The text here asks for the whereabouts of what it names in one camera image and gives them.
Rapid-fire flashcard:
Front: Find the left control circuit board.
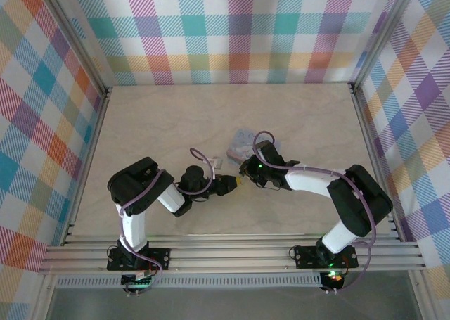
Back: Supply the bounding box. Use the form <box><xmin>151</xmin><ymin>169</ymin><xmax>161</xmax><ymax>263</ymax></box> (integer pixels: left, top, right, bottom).
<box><xmin>120</xmin><ymin>269</ymin><xmax>158</xmax><ymax>297</ymax></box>

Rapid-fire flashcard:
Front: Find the control circuit board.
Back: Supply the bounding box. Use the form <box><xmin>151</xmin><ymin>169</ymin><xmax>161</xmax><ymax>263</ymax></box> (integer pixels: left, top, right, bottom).
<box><xmin>320</xmin><ymin>269</ymin><xmax>349</xmax><ymax>295</ymax></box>
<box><xmin>120</xmin><ymin>269</ymin><xmax>158</xmax><ymax>297</ymax></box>

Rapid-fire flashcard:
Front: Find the right control circuit board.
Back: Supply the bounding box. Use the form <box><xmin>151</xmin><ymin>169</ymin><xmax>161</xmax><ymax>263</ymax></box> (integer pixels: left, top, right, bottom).
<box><xmin>320</xmin><ymin>269</ymin><xmax>349</xmax><ymax>295</ymax></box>

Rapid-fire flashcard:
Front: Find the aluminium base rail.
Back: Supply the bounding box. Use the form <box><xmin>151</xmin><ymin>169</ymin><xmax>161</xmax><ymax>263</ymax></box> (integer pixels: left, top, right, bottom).
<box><xmin>38</xmin><ymin>232</ymin><xmax>428</xmax><ymax>274</ymax></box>

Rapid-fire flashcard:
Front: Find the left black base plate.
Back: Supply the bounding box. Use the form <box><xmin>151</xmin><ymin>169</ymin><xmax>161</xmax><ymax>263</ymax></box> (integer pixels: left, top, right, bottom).
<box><xmin>107</xmin><ymin>248</ymin><xmax>172</xmax><ymax>271</ymax></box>

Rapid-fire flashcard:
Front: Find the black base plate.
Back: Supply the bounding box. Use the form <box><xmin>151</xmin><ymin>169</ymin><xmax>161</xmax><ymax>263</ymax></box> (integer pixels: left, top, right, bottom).
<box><xmin>107</xmin><ymin>248</ymin><xmax>172</xmax><ymax>271</ymax></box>
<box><xmin>292</xmin><ymin>245</ymin><xmax>359</xmax><ymax>269</ymax></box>

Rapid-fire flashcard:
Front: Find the grey slotted cable duct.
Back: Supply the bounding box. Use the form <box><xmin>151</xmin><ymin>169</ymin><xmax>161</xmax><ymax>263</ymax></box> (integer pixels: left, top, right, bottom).
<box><xmin>56</xmin><ymin>272</ymin><xmax>323</xmax><ymax>290</ymax></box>

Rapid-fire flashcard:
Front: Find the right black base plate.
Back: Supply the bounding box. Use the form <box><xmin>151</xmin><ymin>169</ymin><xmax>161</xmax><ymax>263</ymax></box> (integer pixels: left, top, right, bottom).
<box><xmin>292</xmin><ymin>245</ymin><xmax>359</xmax><ymax>269</ymax></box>

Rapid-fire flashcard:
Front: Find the left aluminium side rail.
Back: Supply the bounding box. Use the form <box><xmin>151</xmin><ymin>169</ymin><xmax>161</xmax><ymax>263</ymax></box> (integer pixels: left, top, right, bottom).
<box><xmin>63</xmin><ymin>87</ymin><xmax>114</xmax><ymax>245</ymax></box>

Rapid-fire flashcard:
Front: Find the aluminium side rail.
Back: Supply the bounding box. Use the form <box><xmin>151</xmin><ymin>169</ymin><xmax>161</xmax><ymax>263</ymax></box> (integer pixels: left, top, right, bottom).
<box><xmin>63</xmin><ymin>87</ymin><xmax>114</xmax><ymax>245</ymax></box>
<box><xmin>348</xmin><ymin>84</ymin><xmax>409</xmax><ymax>243</ymax></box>

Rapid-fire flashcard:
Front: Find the right aluminium side rail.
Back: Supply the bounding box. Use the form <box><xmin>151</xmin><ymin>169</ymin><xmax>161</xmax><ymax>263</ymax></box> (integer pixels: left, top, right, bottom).
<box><xmin>348</xmin><ymin>84</ymin><xmax>409</xmax><ymax>243</ymax></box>

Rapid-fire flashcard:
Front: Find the left aluminium frame post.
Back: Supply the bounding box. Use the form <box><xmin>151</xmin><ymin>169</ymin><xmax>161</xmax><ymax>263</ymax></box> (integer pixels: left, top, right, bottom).
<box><xmin>37</xmin><ymin>0</ymin><xmax>114</xmax><ymax>101</ymax></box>

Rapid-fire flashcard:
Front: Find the aluminium frame post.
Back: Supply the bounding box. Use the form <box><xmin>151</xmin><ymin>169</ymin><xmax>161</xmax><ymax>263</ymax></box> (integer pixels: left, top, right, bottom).
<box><xmin>347</xmin><ymin>0</ymin><xmax>425</xmax><ymax>94</ymax></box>
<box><xmin>37</xmin><ymin>0</ymin><xmax>114</xmax><ymax>101</ymax></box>

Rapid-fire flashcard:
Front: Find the right aluminium frame post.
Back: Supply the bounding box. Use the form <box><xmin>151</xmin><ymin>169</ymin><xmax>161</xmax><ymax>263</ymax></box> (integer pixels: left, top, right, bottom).
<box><xmin>347</xmin><ymin>0</ymin><xmax>425</xmax><ymax>94</ymax></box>

